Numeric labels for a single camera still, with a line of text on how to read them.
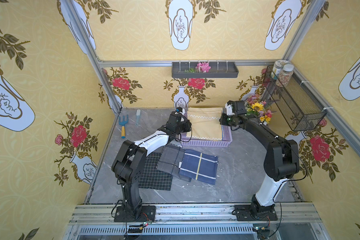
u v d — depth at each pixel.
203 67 0.88
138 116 1.17
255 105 0.95
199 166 0.90
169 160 0.90
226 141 0.93
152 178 0.86
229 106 0.86
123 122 1.13
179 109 0.84
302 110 0.80
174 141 0.75
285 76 0.80
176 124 0.74
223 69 0.93
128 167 0.49
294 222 0.75
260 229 0.70
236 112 0.73
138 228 0.72
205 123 0.94
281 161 0.49
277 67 0.85
